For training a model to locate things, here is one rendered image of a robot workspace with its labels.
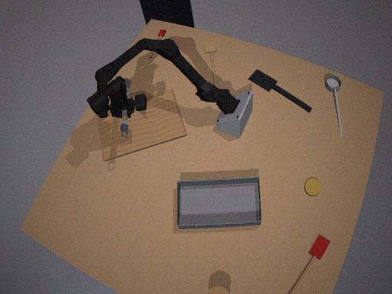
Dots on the brown wooden board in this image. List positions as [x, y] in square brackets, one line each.
[160, 122]

